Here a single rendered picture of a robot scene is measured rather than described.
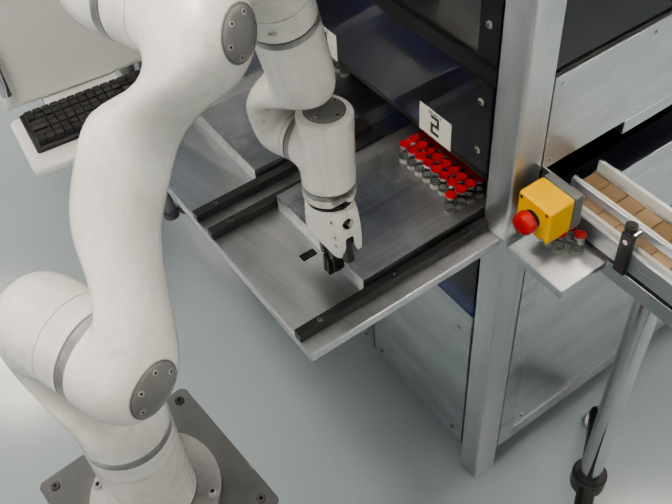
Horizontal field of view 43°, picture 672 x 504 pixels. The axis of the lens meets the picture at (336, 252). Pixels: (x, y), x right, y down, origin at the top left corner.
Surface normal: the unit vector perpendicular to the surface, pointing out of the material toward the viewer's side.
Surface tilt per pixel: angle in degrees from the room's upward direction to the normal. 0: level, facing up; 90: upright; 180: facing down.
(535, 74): 90
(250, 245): 0
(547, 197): 0
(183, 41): 56
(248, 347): 0
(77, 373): 47
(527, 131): 90
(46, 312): 9
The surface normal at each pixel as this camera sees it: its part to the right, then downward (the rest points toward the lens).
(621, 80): 0.58, 0.59
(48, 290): 0.01, -0.76
